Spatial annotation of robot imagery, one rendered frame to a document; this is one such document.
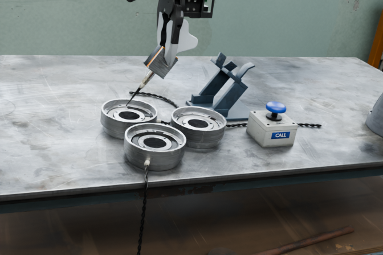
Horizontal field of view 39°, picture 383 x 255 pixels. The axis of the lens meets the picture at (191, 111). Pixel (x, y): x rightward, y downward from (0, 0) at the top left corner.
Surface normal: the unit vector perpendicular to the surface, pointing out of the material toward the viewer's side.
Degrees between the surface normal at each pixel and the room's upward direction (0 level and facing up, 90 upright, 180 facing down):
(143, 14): 90
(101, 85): 0
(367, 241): 0
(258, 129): 90
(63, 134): 0
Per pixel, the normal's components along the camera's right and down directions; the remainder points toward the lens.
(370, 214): 0.14, -0.90
